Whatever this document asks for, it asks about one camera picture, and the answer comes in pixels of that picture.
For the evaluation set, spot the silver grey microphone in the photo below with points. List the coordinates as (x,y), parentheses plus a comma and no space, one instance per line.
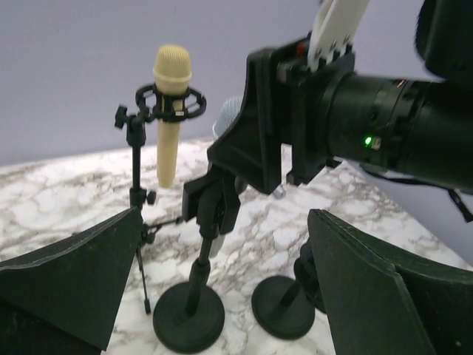
(279,192)

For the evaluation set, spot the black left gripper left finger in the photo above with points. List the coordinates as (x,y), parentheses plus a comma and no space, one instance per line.
(66,296)

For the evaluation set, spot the black shock mount round stand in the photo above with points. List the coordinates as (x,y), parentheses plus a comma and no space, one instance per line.
(285,307)

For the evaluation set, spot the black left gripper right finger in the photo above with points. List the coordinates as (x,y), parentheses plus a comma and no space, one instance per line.
(382,299)

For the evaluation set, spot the beige microphone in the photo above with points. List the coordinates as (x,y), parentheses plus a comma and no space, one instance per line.
(172,74)

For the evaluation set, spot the black tripod shock mount stand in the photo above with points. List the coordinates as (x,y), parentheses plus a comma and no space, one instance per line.
(148,99)

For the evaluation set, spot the white microphone silver mesh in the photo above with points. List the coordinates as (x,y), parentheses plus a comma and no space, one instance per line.
(229,111)

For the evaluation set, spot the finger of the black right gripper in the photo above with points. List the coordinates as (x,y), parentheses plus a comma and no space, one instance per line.
(251,147)

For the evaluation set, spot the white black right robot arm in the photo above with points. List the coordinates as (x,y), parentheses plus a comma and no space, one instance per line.
(421,130)

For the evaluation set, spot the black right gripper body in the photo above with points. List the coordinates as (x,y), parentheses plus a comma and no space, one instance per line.
(300,104)

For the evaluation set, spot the black round-base clip stand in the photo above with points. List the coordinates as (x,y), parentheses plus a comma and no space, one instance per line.
(189,317)

